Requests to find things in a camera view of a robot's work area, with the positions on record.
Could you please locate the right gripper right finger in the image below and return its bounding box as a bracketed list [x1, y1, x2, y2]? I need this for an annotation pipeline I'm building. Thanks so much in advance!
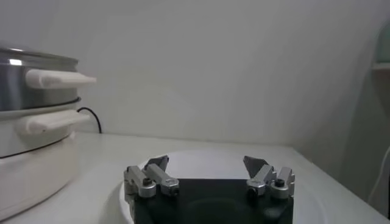
[243, 155, 296, 200]

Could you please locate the white round plate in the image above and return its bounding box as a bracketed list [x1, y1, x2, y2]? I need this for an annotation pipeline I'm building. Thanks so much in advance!
[118, 148, 328, 224]

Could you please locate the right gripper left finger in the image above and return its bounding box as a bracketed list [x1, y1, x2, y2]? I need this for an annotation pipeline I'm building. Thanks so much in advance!
[123, 155, 180, 203]

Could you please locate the black cooker power cord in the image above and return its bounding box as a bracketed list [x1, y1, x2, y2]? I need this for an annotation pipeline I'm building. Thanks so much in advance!
[76, 107, 103, 134]

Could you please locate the white wall cable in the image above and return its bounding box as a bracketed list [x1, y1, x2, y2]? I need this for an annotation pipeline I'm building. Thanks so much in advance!
[367, 145, 390, 205]

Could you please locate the cream electric cooker base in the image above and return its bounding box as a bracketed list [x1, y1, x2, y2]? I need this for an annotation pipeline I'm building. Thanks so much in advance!
[0, 97, 92, 222]

